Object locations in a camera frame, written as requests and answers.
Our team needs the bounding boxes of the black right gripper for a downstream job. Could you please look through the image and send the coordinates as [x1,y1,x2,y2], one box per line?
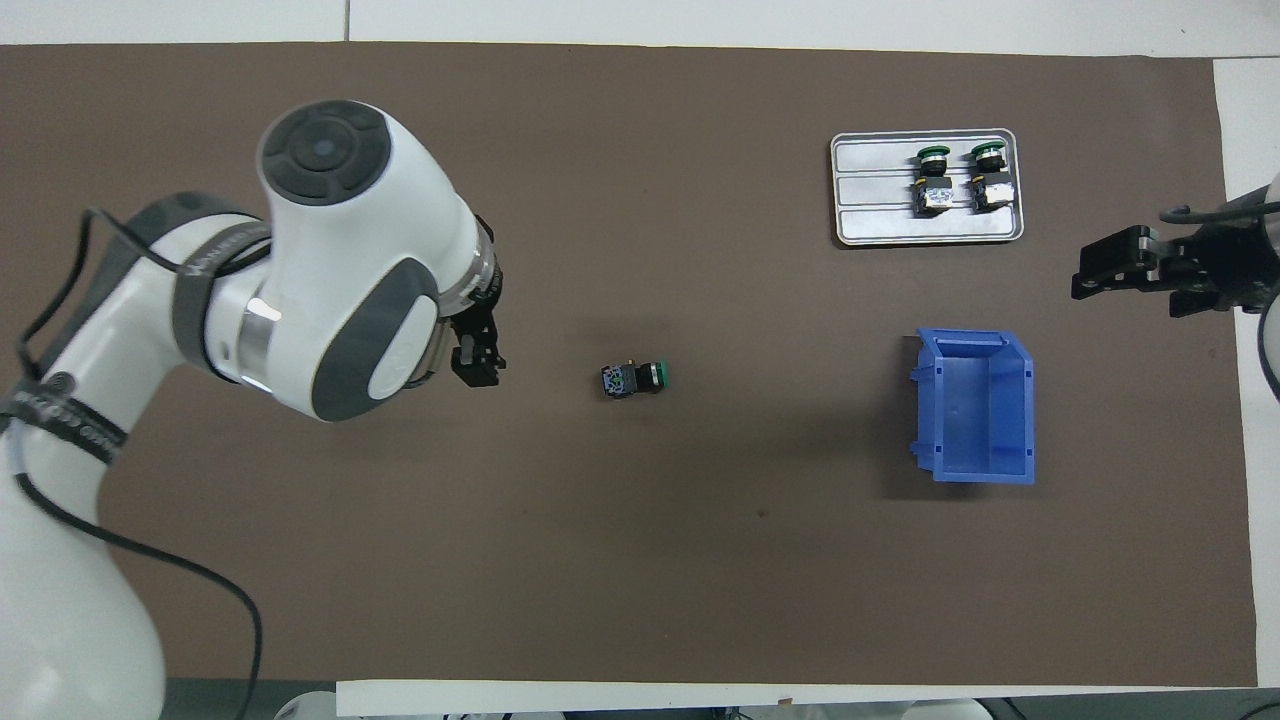
[1071,222,1266,319]

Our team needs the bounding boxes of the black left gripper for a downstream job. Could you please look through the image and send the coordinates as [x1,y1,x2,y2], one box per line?
[440,298,509,390]

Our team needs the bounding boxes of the green push button switch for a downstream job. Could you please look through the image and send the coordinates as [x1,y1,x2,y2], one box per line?
[912,145,954,217]
[601,360,672,401]
[967,142,1015,213]

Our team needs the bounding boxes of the blue plastic storage bin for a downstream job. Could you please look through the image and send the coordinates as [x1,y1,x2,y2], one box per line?
[908,327,1037,487]

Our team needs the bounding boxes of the brown table mat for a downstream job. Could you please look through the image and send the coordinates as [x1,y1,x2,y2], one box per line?
[0,42,1259,689]

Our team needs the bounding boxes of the silver metal tray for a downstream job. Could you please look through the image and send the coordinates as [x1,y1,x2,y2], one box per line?
[830,128,1026,249]

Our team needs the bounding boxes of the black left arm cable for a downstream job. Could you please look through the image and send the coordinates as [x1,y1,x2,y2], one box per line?
[15,205,264,720]

